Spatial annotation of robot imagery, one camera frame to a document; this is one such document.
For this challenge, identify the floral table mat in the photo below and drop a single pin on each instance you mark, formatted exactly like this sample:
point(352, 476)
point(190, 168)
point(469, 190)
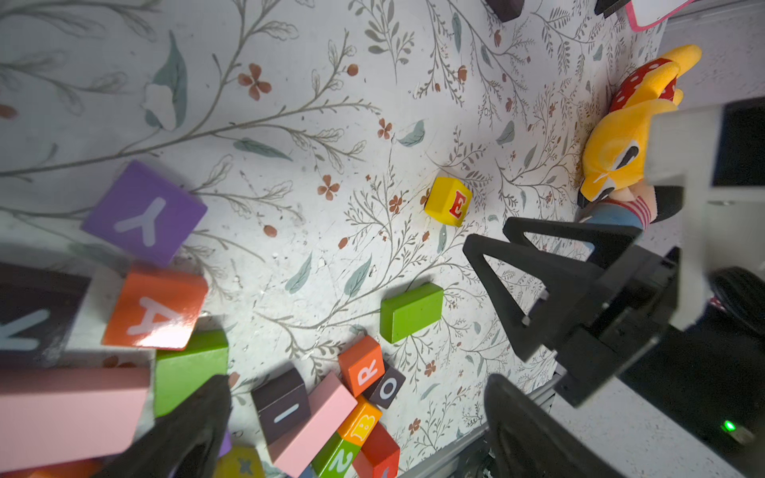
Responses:
point(313, 131)

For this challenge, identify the green 2 letter block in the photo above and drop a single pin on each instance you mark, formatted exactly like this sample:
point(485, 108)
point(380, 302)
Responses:
point(336, 458)

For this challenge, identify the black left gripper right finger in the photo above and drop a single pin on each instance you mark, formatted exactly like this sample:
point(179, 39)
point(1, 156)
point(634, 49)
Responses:
point(527, 442)

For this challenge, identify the pink framed whiteboard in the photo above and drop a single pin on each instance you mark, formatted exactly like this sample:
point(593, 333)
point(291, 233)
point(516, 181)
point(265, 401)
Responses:
point(642, 14)

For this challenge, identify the orange B letter block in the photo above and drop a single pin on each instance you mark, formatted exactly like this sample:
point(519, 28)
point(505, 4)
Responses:
point(360, 423)

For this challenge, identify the black P letter block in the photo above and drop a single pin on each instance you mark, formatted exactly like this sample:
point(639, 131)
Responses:
point(506, 10)

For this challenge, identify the black I letter block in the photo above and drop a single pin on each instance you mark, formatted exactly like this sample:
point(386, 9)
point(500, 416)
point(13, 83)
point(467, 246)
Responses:
point(282, 403)

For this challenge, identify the orange A letter block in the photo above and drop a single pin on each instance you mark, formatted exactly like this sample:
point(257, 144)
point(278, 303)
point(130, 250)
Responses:
point(157, 309)

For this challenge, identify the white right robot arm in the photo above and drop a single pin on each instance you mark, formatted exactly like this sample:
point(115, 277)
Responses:
point(684, 331)

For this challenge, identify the yellow plush toy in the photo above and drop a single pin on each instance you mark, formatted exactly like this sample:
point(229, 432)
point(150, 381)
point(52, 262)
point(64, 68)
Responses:
point(615, 153)

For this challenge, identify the black O letter block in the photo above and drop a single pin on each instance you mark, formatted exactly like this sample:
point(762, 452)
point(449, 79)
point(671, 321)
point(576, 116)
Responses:
point(383, 392)

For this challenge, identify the orange R letter block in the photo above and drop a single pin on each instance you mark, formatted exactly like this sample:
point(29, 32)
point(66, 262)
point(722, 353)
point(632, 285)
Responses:
point(362, 365)

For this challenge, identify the purple Y letter block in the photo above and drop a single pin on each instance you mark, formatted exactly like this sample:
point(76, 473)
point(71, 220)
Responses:
point(146, 215)

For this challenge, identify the striped plush doll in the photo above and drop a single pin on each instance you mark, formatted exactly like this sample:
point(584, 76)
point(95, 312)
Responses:
point(651, 204)

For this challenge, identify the yellow E letter block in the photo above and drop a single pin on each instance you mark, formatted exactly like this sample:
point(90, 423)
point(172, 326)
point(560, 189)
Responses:
point(449, 201)

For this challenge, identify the long pink block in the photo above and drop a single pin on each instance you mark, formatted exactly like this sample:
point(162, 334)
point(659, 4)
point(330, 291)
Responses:
point(330, 404)

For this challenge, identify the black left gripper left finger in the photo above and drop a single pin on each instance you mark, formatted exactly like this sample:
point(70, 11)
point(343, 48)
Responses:
point(184, 443)

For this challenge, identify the red cube block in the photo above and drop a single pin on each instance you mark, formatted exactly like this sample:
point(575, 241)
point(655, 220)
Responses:
point(379, 457)

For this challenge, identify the green rectangular block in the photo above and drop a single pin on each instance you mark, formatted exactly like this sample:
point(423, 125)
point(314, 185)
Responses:
point(411, 312)

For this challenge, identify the green tall block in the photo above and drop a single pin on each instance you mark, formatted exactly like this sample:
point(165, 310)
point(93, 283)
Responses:
point(178, 374)

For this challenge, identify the black K letter block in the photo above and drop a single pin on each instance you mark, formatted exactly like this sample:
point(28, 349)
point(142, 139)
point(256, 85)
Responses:
point(38, 312)

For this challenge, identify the pink flat block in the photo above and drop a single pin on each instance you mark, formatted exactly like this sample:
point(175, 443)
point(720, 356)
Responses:
point(62, 415)

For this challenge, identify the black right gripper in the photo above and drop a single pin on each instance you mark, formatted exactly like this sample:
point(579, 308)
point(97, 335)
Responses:
point(615, 322)

